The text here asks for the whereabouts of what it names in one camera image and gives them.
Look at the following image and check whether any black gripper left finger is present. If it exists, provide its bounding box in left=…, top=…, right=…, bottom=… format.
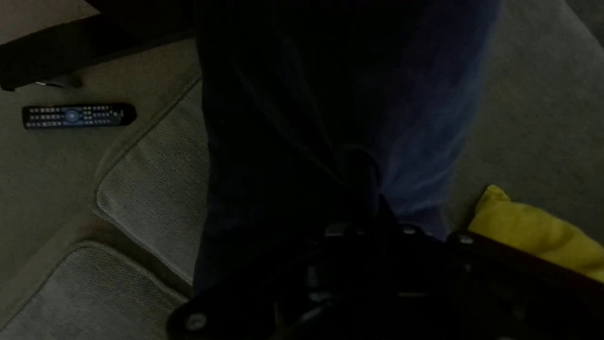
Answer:
left=167, top=146, right=382, bottom=340

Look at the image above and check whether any yellow square pillow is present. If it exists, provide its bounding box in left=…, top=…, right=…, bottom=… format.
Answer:
left=469, top=184, right=604, bottom=284

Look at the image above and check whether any black remote control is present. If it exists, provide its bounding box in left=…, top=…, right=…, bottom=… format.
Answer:
left=22, top=101, right=139, bottom=133

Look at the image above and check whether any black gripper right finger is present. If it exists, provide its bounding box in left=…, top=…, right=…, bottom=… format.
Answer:
left=376, top=195, right=604, bottom=340

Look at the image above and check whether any grey-green fabric sofa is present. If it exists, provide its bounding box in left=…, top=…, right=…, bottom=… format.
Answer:
left=0, top=0, right=604, bottom=340

